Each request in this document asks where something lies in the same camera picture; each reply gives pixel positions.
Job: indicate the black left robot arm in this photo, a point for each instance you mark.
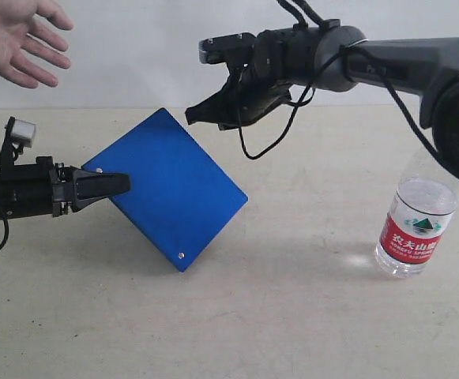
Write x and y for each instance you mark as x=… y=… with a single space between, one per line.
x=24 y=192

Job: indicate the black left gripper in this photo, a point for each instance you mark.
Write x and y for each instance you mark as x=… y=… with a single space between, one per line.
x=73 y=189

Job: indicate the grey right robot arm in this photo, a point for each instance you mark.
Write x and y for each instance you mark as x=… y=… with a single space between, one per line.
x=335 y=57

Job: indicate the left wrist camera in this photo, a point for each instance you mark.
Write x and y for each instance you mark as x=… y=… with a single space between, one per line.
x=19 y=134

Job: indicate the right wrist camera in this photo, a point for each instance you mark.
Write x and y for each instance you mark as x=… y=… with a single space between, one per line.
x=234 y=49

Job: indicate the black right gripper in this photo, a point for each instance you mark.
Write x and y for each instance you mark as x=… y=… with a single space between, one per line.
x=252 y=90

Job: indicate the blue ring binder notebook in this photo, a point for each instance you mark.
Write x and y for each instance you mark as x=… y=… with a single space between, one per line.
x=180 y=199

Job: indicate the plastic water bottle red label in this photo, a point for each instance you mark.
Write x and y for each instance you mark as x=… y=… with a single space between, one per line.
x=426 y=198

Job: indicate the person's open hand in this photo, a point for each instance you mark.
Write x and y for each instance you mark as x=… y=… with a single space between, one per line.
x=21 y=32

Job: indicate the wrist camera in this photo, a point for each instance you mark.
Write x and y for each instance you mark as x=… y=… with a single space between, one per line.
x=234 y=49
x=19 y=134

